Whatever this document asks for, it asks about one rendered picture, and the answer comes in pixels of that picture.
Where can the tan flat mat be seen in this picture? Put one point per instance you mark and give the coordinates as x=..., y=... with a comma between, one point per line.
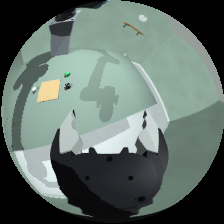
x=49, y=90

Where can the black die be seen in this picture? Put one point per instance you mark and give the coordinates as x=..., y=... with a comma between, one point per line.
x=67, y=86

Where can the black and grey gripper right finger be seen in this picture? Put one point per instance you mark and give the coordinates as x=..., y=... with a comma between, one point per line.
x=151, y=144

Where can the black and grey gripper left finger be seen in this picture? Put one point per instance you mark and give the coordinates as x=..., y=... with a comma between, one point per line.
x=66, y=144

